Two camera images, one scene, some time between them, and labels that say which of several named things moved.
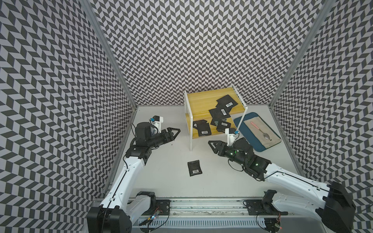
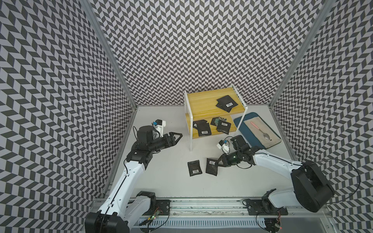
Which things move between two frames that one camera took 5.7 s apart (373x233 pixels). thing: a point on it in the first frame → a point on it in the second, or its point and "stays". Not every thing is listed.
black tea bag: x=221 y=125 stays
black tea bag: x=204 y=129 stays
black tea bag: x=217 y=114 → x=211 y=167
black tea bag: x=194 y=168 stays
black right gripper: x=220 y=143 → x=226 y=163
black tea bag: x=227 y=102 stays
